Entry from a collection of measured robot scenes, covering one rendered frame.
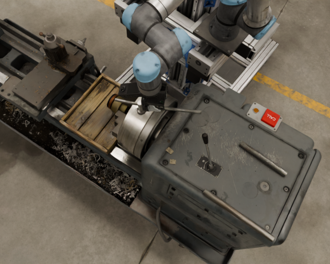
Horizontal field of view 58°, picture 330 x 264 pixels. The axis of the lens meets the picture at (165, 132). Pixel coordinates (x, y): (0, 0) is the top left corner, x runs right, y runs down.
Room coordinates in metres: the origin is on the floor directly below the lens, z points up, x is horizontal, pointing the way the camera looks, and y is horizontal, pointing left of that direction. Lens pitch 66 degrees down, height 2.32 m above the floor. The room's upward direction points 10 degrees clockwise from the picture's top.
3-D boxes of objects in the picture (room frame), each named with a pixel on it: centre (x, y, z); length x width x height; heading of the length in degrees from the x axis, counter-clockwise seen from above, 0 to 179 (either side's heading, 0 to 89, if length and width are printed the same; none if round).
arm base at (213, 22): (1.11, -0.20, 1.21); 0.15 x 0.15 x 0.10
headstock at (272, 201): (0.43, -0.28, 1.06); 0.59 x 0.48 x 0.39; 66
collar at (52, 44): (0.89, 0.61, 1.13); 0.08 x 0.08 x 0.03
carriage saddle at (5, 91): (0.84, 0.69, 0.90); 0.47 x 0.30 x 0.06; 156
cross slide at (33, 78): (0.83, 0.64, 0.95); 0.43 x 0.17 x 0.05; 156
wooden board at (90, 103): (0.68, 0.33, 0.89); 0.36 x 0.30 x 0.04; 156
